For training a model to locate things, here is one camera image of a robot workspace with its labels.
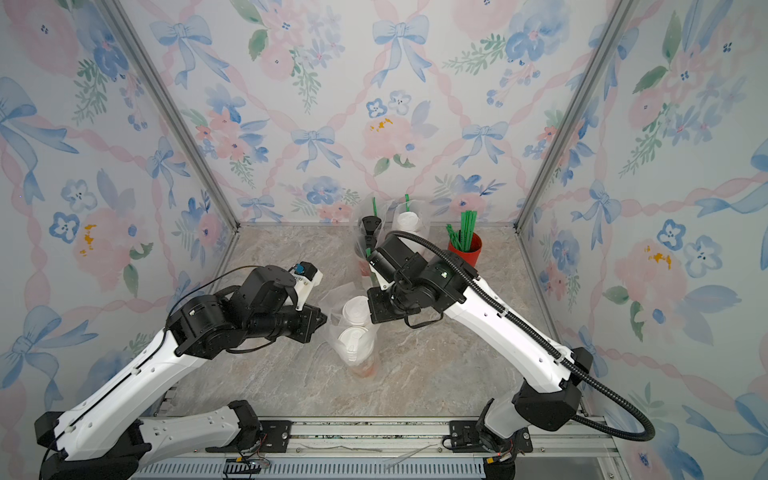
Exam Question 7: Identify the white-lid red cup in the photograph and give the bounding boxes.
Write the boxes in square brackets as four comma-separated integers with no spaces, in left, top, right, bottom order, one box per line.
[394,211,423,233]

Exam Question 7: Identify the clear plastic carrier bag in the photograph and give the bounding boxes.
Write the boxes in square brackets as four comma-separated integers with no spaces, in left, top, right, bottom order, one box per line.
[391,199,433,238]

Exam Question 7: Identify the black-lid red cup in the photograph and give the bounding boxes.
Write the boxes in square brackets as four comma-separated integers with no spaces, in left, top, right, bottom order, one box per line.
[361,235,378,252]
[360,215,383,236]

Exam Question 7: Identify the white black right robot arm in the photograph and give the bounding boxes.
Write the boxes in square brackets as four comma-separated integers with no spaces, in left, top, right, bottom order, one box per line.
[366,231,592,454]

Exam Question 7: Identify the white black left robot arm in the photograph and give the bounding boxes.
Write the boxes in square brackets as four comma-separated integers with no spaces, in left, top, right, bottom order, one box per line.
[34,262,327,479]

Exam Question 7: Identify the red straw holder cup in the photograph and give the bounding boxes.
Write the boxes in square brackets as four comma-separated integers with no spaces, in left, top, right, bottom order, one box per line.
[448,233,483,267]

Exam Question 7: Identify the green wrapped straws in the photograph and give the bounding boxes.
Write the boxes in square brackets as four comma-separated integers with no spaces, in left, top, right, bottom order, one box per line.
[446,210,478,252]

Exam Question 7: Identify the black corrugated cable conduit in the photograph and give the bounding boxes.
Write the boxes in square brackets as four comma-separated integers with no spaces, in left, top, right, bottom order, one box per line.
[389,230,656,443]

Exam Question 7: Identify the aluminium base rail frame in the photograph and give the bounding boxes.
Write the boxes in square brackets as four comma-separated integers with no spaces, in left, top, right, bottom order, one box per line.
[134,417,629,479]

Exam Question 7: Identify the left aluminium corner post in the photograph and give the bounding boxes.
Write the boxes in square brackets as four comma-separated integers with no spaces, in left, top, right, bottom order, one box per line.
[95,0,240,232]

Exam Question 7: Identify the aluminium corner post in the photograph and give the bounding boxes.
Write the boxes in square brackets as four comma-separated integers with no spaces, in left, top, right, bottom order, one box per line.
[514,0,637,234]
[95,0,240,232]

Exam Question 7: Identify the right aluminium corner post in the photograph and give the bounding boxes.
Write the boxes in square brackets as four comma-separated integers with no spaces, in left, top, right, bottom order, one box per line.
[514,0,637,234]

